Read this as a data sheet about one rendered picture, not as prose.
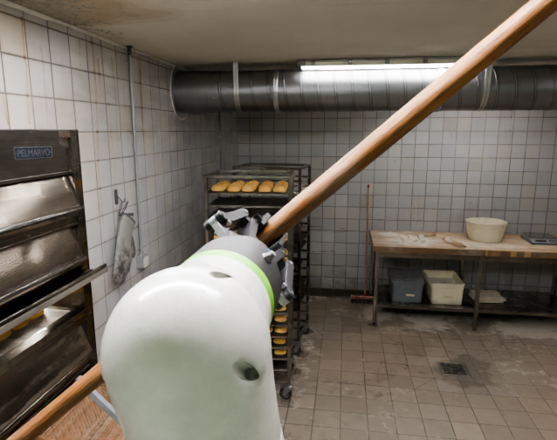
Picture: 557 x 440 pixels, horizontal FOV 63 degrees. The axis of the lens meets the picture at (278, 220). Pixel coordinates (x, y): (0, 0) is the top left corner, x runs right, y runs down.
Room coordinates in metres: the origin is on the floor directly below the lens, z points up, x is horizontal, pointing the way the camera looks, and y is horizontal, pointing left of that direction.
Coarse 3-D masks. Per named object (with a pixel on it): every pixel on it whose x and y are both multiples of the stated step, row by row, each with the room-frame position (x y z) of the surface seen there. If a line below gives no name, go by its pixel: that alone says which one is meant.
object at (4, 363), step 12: (72, 312) 2.20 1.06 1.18; (84, 312) 2.23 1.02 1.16; (60, 324) 2.05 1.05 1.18; (72, 324) 2.13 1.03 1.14; (36, 336) 1.91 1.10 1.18; (48, 336) 1.94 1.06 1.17; (24, 348) 1.80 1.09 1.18; (36, 348) 1.86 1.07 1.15; (0, 360) 1.70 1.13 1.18; (12, 360) 1.71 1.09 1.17; (0, 372) 1.64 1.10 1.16
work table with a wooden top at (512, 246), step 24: (384, 240) 4.88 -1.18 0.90; (408, 240) 4.88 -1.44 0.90; (432, 240) 4.88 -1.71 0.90; (504, 240) 4.88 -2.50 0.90; (480, 264) 4.50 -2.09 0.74; (384, 288) 5.18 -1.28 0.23; (552, 288) 5.05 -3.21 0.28; (480, 312) 4.51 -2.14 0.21; (504, 312) 4.48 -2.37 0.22; (528, 312) 4.46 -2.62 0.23; (552, 312) 4.46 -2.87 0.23
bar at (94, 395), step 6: (78, 378) 1.58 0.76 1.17; (90, 396) 1.57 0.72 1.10; (96, 396) 1.56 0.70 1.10; (96, 402) 1.56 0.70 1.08; (102, 402) 1.56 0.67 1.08; (108, 402) 1.58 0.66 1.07; (102, 408) 1.56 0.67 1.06; (108, 408) 1.56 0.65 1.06; (108, 414) 1.56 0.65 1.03; (114, 414) 1.55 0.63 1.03; (114, 420) 1.55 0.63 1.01
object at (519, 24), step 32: (544, 0) 0.57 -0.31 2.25; (512, 32) 0.57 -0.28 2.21; (480, 64) 0.58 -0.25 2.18; (416, 96) 0.60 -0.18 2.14; (448, 96) 0.59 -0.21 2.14; (384, 128) 0.59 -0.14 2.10; (352, 160) 0.60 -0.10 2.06; (320, 192) 0.60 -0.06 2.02; (288, 224) 0.61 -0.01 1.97; (96, 384) 0.65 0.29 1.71
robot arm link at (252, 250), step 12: (216, 240) 0.41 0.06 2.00; (228, 240) 0.40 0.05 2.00; (240, 240) 0.40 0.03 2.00; (240, 252) 0.37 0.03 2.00; (252, 252) 0.38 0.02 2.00; (264, 252) 0.39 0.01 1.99; (264, 264) 0.38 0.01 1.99; (276, 264) 0.41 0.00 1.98; (276, 276) 0.39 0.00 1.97; (276, 288) 0.38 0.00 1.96; (276, 300) 0.37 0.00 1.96
